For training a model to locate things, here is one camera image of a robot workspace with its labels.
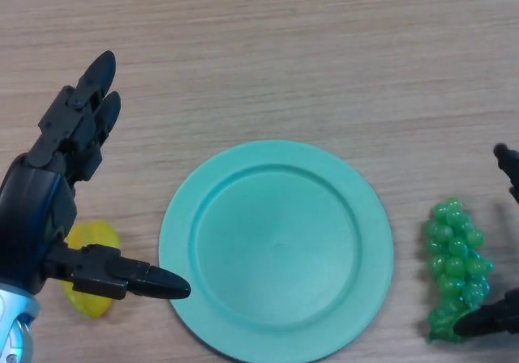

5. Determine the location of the yellow starfruit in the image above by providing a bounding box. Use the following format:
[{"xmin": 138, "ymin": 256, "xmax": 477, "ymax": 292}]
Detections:
[{"xmin": 60, "ymin": 220, "xmax": 122, "ymax": 320}]

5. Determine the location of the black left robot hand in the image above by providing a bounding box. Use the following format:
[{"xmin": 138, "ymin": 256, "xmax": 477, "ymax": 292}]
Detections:
[{"xmin": 0, "ymin": 50, "xmax": 191, "ymax": 301}]

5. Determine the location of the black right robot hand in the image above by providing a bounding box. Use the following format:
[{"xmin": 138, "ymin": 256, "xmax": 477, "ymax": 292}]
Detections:
[{"xmin": 453, "ymin": 143, "xmax": 519, "ymax": 338}]

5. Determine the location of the round green plate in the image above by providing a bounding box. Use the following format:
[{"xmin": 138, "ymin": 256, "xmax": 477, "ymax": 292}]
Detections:
[{"xmin": 158, "ymin": 139, "xmax": 395, "ymax": 363}]

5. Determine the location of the green grape bunch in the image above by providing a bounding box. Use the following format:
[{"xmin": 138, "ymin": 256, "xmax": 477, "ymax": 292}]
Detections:
[{"xmin": 423, "ymin": 197, "xmax": 495, "ymax": 344}]

